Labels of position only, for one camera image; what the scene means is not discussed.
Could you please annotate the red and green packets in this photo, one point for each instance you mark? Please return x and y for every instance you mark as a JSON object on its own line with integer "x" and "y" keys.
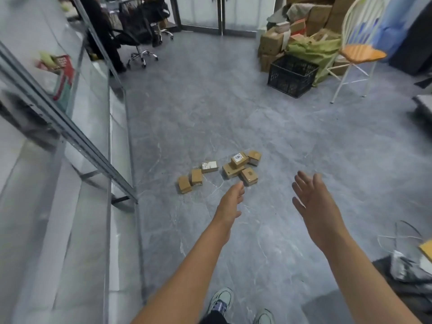
{"x": 62, "y": 77}

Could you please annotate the glass sliding door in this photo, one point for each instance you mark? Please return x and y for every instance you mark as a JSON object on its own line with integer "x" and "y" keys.
{"x": 236, "y": 13}

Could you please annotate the person's right hand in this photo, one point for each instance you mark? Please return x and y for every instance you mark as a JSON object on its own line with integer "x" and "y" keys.
{"x": 320, "y": 215}

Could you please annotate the person's right shoe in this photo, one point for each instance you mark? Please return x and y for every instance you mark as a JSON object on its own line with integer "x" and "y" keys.
{"x": 264, "y": 317}

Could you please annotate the pile of brown cardboard boxes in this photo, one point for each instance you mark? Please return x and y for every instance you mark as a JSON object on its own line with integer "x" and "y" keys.
{"x": 249, "y": 176}

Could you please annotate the person's right forearm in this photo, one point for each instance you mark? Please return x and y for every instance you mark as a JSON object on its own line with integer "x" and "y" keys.
{"x": 371, "y": 286}

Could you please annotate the white power strip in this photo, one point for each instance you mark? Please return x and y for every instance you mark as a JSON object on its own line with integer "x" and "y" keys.
{"x": 405, "y": 266}

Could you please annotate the heap of large cardboard boxes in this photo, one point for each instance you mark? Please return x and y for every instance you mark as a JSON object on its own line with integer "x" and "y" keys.
{"x": 317, "y": 16}

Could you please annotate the small brown box amber tape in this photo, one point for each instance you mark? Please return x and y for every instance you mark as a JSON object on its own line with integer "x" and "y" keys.
{"x": 184, "y": 184}

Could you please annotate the chrome chair base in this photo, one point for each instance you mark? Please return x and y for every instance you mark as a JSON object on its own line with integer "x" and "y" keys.
{"x": 141, "y": 57}
{"x": 165, "y": 33}

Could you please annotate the black storage crate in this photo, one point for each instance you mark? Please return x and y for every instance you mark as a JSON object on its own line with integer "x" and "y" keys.
{"x": 292, "y": 77}

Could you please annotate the yellow green plastic bag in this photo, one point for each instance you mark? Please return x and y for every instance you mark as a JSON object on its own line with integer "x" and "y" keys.
{"x": 317, "y": 50}

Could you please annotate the black cabinet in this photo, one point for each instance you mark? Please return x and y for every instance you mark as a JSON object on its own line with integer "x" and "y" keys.
{"x": 413, "y": 47}

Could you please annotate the person's left leg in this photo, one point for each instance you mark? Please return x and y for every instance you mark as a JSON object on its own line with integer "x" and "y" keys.
{"x": 214, "y": 318}

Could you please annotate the blue water jug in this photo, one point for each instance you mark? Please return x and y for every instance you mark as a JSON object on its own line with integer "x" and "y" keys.
{"x": 388, "y": 43}
{"x": 400, "y": 13}

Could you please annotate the person's left hand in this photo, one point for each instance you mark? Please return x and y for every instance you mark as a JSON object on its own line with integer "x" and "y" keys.
{"x": 227, "y": 212}

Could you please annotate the narrow plain brown box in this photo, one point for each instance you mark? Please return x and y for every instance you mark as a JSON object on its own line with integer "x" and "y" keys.
{"x": 196, "y": 177}

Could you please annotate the white chair with orange seat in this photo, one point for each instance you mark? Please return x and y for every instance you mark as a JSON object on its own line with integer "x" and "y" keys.
{"x": 362, "y": 52}

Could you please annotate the black office chair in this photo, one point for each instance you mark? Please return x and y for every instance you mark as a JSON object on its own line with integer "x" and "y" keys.
{"x": 135, "y": 26}
{"x": 157, "y": 10}

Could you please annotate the wooden table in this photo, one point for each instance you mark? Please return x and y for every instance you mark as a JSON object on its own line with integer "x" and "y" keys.
{"x": 427, "y": 249}

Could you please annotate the person's left forearm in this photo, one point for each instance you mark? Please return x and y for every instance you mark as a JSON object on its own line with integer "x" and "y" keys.
{"x": 182, "y": 286}

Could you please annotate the small brown cardboard box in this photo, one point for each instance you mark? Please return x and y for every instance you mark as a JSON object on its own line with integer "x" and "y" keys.
{"x": 270, "y": 43}

